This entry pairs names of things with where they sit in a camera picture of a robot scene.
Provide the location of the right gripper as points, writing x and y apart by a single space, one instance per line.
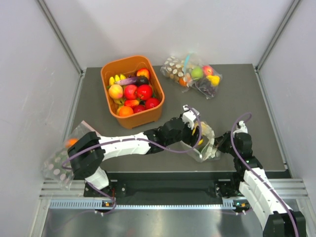
219 141

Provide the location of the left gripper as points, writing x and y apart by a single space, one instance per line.
190 139

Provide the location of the polka dot zip bag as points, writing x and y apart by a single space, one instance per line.
205 148

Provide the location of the red fake apple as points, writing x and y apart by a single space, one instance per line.
144 92

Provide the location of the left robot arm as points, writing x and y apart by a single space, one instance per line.
87 154

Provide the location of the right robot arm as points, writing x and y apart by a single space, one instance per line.
277 219

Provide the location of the purple fake grapes in bag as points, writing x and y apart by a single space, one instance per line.
204 86

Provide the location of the clear bag with fruit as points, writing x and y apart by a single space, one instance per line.
191 61

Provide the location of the yellow fake pear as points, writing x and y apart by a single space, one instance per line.
214 79

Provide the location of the green fake apple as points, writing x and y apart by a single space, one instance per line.
197 73

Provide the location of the red apple in bag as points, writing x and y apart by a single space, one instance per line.
208 70

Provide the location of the brown polka dot bag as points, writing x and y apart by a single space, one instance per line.
174 69

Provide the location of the fake eggplant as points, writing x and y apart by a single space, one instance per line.
137 81

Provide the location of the fake banana bunch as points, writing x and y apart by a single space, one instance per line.
116 78

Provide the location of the orange in left bag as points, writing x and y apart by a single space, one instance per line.
70 142

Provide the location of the left zip bag with fruit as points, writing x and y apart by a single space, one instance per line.
52 167

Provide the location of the dark red fruit in bin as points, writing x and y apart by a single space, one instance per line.
152 103

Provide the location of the orange in bin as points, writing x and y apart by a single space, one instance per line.
125 111

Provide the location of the red yellow apple in bin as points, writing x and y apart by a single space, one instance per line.
143 72

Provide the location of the peach in bin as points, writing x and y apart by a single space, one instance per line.
115 91

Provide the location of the orange plastic bin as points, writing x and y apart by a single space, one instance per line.
129 66

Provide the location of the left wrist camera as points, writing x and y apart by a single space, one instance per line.
190 116

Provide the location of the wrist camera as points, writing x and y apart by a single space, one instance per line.
190 116
241 127

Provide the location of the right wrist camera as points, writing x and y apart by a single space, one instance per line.
241 127

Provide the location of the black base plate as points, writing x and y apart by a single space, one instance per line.
123 185

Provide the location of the grey cable duct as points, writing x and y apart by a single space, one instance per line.
102 204

